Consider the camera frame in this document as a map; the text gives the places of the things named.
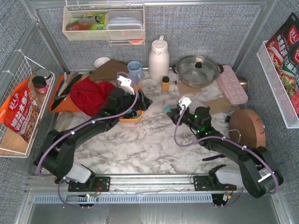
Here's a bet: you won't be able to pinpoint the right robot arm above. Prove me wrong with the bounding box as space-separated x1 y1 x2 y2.
167 106 284 198

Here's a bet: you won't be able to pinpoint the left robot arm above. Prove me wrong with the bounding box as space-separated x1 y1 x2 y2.
36 88 153 184

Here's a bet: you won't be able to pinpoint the orange storage basket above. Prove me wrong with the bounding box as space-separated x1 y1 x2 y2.
120 86 143 123

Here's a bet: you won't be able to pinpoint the brown cork mat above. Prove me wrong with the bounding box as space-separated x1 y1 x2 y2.
204 98 232 115
177 82 202 96

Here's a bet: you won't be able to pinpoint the orange juice bottle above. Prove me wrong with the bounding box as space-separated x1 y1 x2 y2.
162 76 170 92

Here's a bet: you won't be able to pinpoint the light blue mug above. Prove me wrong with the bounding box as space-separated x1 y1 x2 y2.
127 61 144 81

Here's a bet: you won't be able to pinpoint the stainless steel pot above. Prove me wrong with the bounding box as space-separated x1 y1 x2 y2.
171 56 224 89

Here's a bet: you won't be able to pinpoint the white thermos jug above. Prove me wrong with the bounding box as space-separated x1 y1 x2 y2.
149 35 170 81

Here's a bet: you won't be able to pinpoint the brown olive cloth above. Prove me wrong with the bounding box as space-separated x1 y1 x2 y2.
89 59 128 82

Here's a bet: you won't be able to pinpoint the red cloth hat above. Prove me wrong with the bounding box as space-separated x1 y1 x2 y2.
70 77 116 117

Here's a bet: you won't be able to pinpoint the white small bowl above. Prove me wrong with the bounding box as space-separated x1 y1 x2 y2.
94 57 111 68

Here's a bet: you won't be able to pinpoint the pink egg tray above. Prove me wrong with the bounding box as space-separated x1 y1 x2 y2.
217 65 248 105

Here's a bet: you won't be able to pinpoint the round wooden board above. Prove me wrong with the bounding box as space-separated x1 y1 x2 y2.
228 109 266 148

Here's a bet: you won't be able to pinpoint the silver metal cup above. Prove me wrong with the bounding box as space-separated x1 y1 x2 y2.
238 77 249 91

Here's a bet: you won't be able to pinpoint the clear plastic food containers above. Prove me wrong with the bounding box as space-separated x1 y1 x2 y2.
106 10 143 40

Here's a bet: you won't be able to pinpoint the black blade kitchen knife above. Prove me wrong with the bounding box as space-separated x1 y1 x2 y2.
51 73 82 110

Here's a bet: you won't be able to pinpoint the amber liquid bottle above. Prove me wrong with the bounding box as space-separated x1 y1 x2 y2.
65 18 94 31

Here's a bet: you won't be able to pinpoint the silver lid glass jar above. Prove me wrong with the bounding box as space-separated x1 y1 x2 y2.
36 69 52 85

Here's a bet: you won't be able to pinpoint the dark lid glass jar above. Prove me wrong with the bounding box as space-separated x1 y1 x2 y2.
32 76 49 94

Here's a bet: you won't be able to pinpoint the green seasoning packet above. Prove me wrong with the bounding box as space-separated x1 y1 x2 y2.
279 42 299 98

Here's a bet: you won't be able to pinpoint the red snack bag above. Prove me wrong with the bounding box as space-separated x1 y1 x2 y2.
0 78 39 143

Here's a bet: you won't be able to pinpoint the red seasoning packet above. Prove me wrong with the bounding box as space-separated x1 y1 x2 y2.
265 13 299 70

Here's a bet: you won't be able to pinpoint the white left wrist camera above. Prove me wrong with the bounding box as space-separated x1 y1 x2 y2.
117 76 135 95

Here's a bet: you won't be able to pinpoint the purple handle utensil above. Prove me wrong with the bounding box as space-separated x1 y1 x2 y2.
202 154 225 161

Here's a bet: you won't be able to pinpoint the cream handle knife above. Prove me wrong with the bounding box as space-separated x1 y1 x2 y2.
57 72 73 96

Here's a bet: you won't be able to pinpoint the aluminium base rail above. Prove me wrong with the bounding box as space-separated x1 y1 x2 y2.
25 174 241 206

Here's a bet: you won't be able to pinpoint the cream wall shelf basket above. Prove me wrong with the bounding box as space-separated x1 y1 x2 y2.
62 3 145 45

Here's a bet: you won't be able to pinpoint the white wire wall basket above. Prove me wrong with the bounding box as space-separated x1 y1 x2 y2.
0 49 56 158

